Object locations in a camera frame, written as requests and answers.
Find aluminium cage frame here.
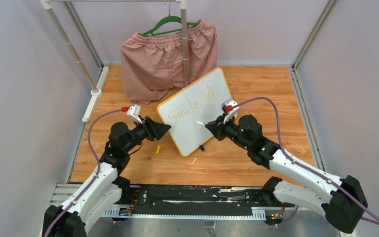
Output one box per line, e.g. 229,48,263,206
74,0,334,186

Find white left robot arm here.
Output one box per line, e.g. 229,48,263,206
42,117,171,237

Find pink shorts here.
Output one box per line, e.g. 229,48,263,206
120,20,218,104

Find green clothes hanger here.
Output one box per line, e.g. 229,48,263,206
140,8,200,37

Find white clothes rack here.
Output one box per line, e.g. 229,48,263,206
40,0,190,122

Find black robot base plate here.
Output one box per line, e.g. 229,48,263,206
50,184,344,220

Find yellow framed whiteboard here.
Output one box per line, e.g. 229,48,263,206
157,67,232,157

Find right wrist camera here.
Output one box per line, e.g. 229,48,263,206
222,98,239,124

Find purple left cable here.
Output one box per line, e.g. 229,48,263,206
43,106,129,237

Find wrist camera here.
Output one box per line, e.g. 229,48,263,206
222,98,239,124
126,104,143,124

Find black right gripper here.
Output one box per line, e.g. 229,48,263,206
206,113,251,151

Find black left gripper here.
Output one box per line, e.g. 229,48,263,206
123,116,171,153

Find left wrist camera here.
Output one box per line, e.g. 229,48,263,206
126,104,143,124

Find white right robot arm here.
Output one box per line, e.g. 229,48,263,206
205,115,368,234

